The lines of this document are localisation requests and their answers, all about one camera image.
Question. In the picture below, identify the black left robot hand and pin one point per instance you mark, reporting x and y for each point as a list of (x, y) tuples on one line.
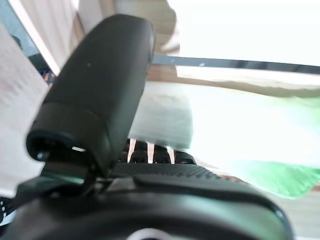
[(95, 87)]

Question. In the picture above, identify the green white napa cabbage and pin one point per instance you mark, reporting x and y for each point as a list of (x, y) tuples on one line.
[(225, 137)]

